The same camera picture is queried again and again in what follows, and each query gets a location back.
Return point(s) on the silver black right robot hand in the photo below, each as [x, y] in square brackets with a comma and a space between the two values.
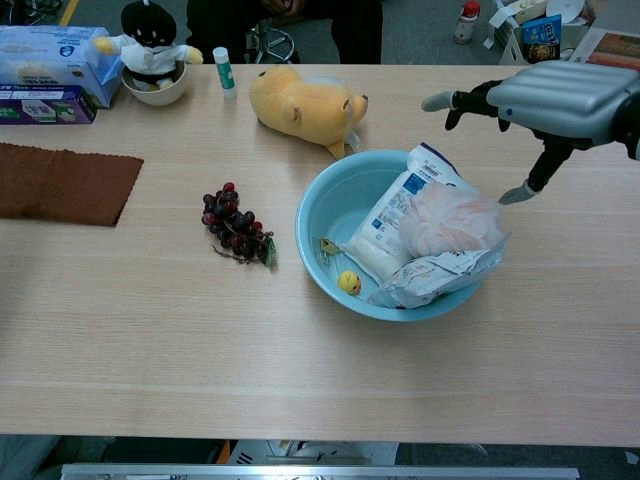
[565, 100]

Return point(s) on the pink mesh bath sponge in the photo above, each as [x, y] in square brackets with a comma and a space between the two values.
[450, 220]

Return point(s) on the white bag with blue label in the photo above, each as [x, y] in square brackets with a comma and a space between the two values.
[385, 220]

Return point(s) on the white snack bag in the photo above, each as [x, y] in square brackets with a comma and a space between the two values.
[425, 280]

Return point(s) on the yellow plush animal toy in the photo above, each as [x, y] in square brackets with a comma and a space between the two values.
[300, 105]

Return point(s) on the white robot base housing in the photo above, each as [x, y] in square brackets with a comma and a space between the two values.
[310, 452]

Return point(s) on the light blue plastic basin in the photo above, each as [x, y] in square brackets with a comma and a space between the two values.
[340, 200]

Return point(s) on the blue snack bag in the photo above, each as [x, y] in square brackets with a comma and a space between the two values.
[541, 40]

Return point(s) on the coloured pencil tin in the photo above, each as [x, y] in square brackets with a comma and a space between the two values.
[615, 47]

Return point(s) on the white storage box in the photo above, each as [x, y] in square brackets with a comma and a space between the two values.
[512, 45]

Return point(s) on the white bottle with red cap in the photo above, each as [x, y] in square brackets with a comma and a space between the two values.
[467, 22]

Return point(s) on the person in black clothes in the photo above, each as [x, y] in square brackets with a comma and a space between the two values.
[350, 30]

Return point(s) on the small gold clip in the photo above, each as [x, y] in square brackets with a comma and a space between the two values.
[330, 247]

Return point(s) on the small yellow duck toy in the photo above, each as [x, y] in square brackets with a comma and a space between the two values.
[350, 283]

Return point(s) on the chrome stool base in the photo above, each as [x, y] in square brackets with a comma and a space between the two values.
[272, 42]

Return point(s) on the green white glue stick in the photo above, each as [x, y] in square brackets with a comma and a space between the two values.
[225, 72]

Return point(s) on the dark red grape bunch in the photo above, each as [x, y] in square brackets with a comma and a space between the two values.
[230, 220]

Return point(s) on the beige bowl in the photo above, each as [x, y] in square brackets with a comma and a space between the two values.
[156, 98]

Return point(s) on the black and white plush doll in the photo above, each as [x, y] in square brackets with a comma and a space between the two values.
[147, 45]

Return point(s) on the brown cloth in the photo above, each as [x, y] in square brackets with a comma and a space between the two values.
[60, 185]

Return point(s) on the blue white tissue pack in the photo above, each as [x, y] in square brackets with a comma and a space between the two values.
[45, 55]

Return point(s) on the purple carton box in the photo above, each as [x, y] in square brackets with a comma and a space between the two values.
[40, 105]

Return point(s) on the aluminium rail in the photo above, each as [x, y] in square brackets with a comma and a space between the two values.
[320, 472]

